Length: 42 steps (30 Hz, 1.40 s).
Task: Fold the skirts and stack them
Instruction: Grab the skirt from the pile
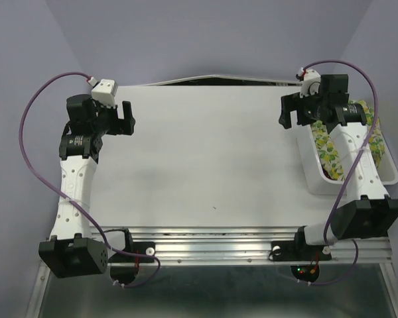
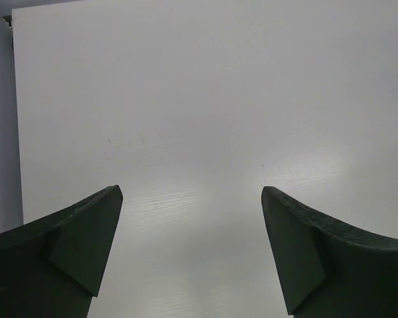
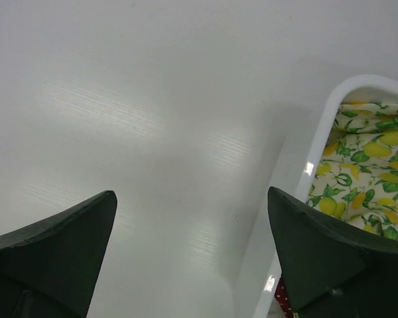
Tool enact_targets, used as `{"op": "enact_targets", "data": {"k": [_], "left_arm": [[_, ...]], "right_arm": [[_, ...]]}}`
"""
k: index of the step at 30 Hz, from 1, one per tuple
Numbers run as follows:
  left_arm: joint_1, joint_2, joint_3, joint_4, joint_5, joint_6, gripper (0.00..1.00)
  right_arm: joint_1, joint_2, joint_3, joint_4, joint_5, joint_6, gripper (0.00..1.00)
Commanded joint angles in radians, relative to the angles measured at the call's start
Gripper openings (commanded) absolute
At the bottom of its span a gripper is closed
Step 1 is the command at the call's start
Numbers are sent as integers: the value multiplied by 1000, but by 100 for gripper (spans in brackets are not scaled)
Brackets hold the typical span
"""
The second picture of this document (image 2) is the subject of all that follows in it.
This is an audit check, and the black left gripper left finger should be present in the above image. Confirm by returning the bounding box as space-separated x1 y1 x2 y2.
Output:
0 185 123 317

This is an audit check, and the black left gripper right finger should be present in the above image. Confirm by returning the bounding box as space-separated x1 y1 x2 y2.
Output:
261 186 398 317

